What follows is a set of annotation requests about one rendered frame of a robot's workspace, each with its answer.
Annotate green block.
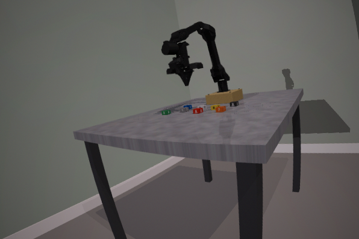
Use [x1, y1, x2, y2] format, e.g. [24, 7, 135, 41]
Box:
[161, 110, 171, 115]

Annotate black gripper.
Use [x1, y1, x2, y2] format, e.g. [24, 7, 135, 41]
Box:
[166, 54, 203, 86]

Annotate red block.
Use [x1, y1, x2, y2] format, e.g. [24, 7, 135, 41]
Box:
[193, 108, 203, 114]

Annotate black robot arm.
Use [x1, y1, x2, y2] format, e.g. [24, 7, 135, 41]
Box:
[161, 21, 230, 93]

